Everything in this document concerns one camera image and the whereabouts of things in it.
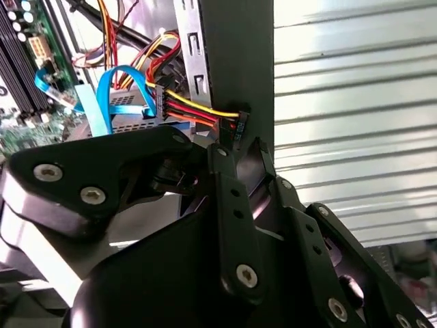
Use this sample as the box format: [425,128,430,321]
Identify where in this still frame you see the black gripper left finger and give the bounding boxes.
[1,125,268,305]

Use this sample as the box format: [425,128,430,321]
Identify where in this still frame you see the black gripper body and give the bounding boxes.
[70,204,330,328]

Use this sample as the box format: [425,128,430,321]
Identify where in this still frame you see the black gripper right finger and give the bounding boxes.
[237,136,437,328]

